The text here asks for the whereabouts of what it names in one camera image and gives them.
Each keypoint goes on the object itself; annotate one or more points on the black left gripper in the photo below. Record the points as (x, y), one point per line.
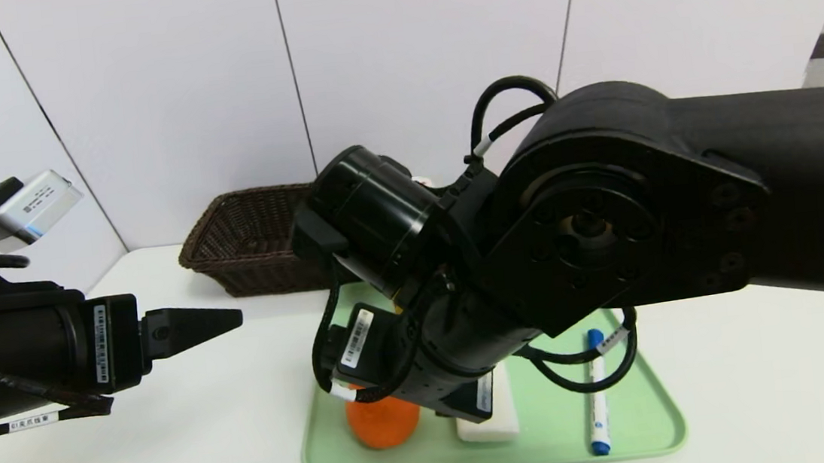
(114, 342)

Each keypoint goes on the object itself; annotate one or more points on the white soap bar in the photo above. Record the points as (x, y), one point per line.
(502, 423)

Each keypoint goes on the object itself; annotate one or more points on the blue and white marker pen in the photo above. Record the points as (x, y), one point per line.
(598, 418)

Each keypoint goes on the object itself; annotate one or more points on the orange fruit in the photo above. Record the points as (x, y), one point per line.
(382, 427)

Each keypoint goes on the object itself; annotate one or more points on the black and grey right robot arm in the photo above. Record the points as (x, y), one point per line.
(602, 168)

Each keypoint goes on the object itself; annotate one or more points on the light green plastic tray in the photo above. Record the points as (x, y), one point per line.
(553, 437)

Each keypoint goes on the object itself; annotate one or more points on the dark brown wicker basket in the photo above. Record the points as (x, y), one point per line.
(248, 255)

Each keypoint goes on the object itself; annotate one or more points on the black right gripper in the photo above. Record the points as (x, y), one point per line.
(357, 340)

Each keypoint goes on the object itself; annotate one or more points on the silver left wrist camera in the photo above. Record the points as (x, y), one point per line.
(32, 207)

